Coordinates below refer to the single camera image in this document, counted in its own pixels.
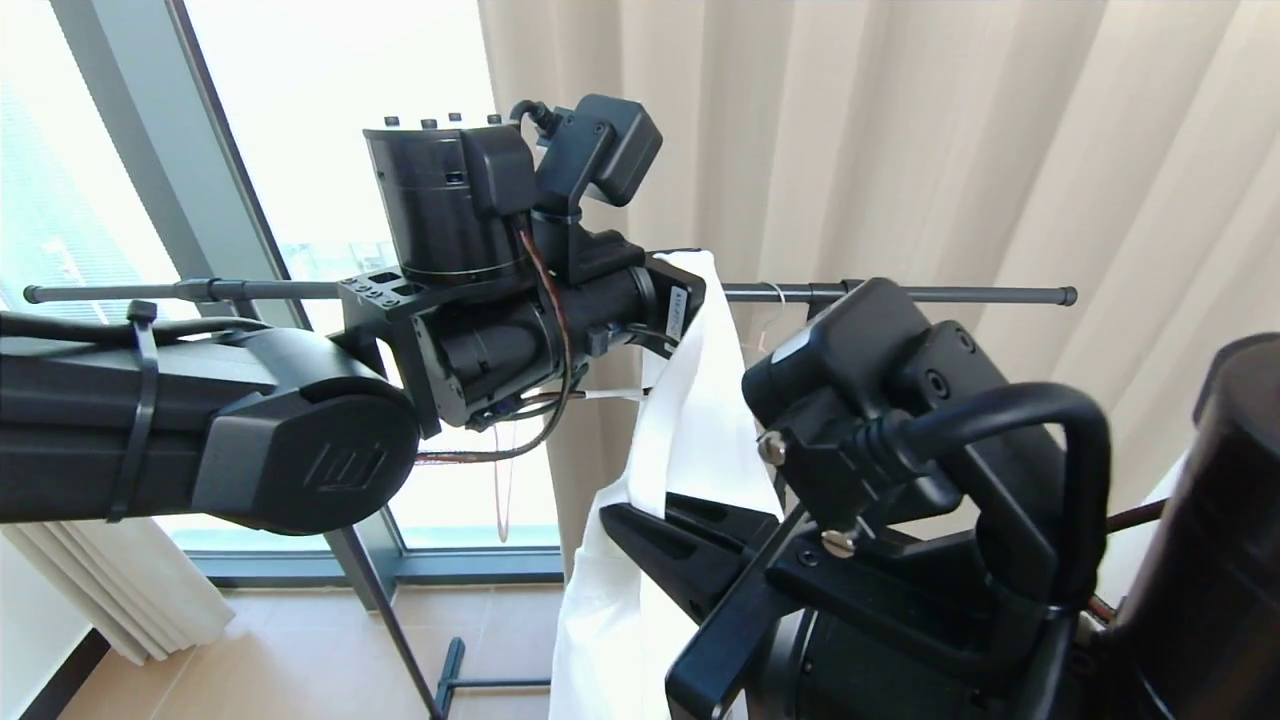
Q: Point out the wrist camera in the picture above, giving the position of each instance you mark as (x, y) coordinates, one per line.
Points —
(610, 150)
(860, 360)

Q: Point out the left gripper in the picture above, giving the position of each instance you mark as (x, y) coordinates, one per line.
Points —
(480, 360)

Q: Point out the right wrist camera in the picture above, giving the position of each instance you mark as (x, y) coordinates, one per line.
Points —
(860, 360)

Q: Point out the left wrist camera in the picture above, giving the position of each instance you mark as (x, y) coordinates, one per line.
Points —
(610, 150)

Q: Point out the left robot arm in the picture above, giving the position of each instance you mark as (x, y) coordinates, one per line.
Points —
(300, 440)

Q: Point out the beige curtain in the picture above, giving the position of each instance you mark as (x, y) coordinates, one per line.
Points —
(900, 120)

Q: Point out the black clothes rack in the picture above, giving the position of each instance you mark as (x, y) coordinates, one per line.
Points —
(950, 294)

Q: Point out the white printed T-shirt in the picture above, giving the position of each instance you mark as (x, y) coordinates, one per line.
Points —
(690, 430)

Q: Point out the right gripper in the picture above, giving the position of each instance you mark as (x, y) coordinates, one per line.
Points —
(740, 640)

